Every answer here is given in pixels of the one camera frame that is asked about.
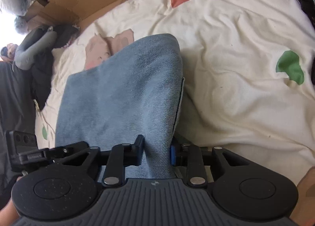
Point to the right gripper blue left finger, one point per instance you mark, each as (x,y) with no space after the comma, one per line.
(138,149)

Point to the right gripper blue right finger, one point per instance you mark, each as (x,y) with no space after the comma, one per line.
(173,155)

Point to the light blue denim jeans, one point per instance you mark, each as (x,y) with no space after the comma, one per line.
(137,91)

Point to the person left hand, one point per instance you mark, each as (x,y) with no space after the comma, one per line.
(9,213)

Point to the dark grey duvet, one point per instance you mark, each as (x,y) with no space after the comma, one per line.
(17,114)

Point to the black garment pile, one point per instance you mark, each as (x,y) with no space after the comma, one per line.
(42,69)

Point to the brown teddy bear toy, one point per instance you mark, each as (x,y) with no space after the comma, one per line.
(8,52)

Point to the grey plush toy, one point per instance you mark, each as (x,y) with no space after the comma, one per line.
(39,39)

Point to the cream bear print bedsheet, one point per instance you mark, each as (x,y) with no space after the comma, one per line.
(246,70)

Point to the white pillow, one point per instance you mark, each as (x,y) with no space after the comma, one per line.
(16,7)

